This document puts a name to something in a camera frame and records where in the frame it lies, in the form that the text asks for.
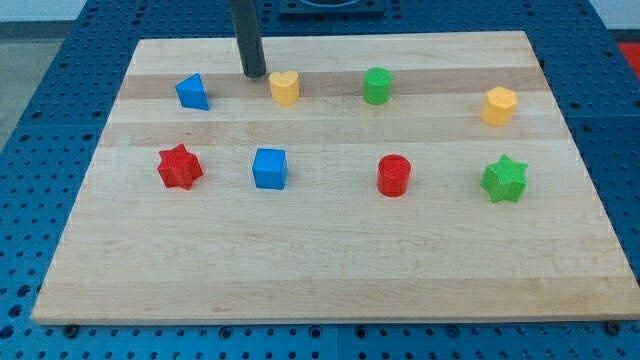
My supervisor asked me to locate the yellow heart block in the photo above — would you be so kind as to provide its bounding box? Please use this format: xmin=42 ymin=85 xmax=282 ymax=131
xmin=269 ymin=71 xmax=300 ymax=106

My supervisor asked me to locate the blue cube block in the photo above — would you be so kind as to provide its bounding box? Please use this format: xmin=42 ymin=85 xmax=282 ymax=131
xmin=252 ymin=148 xmax=288 ymax=190

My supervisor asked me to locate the red cylinder block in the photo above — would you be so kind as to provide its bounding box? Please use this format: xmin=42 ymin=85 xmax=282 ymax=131
xmin=376 ymin=154 xmax=412 ymax=197

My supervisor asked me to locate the green cylinder block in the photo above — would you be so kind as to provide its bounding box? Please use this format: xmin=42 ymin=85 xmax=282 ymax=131
xmin=363 ymin=67 xmax=392 ymax=105

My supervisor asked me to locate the wooden board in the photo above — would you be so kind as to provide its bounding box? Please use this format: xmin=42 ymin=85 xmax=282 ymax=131
xmin=31 ymin=31 xmax=639 ymax=325

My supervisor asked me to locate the red star block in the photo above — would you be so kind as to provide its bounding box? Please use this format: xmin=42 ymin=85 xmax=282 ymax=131
xmin=157 ymin=144 xmax=203 ymax=190

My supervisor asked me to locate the blue triangle block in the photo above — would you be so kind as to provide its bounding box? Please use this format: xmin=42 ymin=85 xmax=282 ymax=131
xmin=175 ymin=73 xmax=210 ymax=111

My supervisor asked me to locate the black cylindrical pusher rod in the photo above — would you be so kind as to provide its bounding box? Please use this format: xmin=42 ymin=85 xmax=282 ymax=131
xmin=230 ymin=0 xmax=266 ymax=78

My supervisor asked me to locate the green star block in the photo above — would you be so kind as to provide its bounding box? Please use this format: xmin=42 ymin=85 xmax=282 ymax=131
xmin=480 ymin=154 xmax=528 ymax=203

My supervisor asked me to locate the yellow hexagon block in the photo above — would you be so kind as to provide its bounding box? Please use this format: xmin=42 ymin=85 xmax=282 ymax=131
xmin=481 ymin=87 xmax=518 ymax=126

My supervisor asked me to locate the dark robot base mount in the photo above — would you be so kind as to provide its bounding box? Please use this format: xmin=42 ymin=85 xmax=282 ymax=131
xmin=277 ymin=0 xmax=385 ymax=15

